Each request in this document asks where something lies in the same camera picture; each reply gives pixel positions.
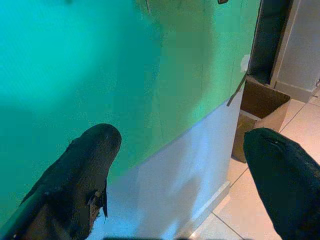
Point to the brown cardboard box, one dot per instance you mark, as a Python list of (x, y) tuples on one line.
[(262, 102)]

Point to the small white wall tag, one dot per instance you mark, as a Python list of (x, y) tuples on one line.
[(245, 62)]

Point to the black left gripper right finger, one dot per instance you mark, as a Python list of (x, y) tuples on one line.
[(285, 180)]

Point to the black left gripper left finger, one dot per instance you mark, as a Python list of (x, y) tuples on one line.
[(72, 180)]

